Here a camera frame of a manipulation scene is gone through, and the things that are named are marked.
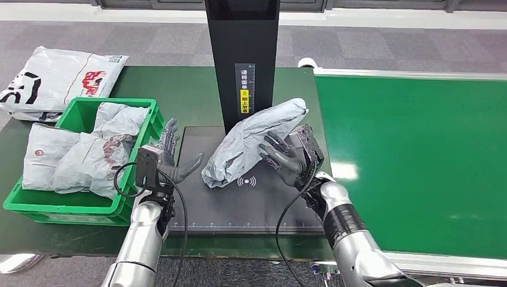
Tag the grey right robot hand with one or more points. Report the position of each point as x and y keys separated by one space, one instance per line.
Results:
x=289 y=162

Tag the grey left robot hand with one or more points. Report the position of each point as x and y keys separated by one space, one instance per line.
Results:
x=176 y=172

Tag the grey parcel with red print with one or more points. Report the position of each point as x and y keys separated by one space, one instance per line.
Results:
x=245 y=142

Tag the plain grey parcel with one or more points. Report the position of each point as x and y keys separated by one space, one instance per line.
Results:
x=91 y=158

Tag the grey parcel with round logo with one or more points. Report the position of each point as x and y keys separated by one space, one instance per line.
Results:
x=43 y=154

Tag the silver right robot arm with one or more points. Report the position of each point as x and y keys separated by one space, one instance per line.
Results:
x=348 y=237

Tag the black inbound scanner machine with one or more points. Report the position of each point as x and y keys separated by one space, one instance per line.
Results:
x=241 y=210

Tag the white conveyor roller end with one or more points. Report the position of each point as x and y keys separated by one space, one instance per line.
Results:
x=307 y=63

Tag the green conveyor belt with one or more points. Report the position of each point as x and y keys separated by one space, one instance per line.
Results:
x=396 y=126

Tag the flat white parcel underneath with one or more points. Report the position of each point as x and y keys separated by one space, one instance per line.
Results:
x=35 y=116

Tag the white parcel with black print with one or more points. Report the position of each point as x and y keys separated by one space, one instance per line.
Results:
x=55 y=75

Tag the black yellow label sticker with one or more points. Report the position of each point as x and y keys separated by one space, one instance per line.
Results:
x=245 y=89

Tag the dark green table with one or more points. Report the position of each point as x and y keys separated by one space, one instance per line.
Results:
x=186 y=87

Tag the white table foot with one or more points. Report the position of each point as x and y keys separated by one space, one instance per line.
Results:
x=275 y=262

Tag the green plastic crate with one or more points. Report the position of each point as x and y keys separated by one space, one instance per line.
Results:
x=71 y=206

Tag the chrome round base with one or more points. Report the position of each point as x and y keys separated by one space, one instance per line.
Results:
x=17 y=263

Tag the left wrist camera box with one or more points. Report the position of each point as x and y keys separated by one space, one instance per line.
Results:
x=147 y=166

